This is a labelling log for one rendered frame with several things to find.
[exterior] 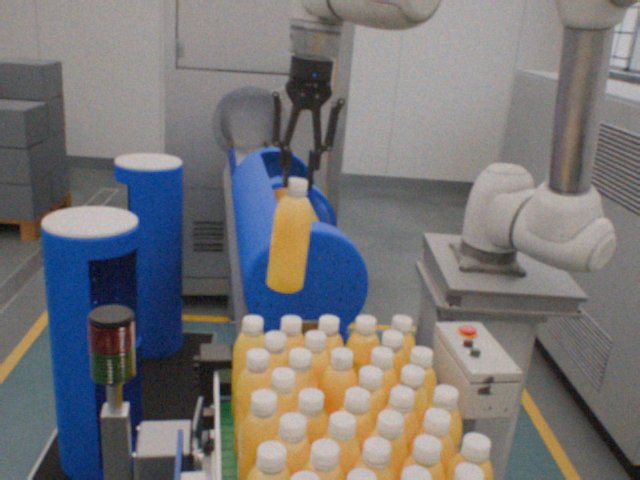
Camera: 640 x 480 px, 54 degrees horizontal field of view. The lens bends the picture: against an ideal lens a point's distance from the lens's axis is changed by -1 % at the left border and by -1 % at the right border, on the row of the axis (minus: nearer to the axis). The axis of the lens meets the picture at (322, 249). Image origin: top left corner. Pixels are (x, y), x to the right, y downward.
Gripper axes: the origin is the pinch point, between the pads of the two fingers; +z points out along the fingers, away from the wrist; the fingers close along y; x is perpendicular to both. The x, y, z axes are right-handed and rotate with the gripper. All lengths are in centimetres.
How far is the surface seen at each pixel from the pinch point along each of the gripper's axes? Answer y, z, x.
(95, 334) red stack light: 31.3, 17.1, 32.8
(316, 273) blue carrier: -9.3, 27.1, -14.2
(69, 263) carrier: 52, 50, -64
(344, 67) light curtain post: -41, -5, -154
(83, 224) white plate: 50, 41, -73
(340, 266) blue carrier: -14.6, 25.1, -14.2
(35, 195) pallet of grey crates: 125, 123, -343
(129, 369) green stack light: 26.7, 22.9, 32.4
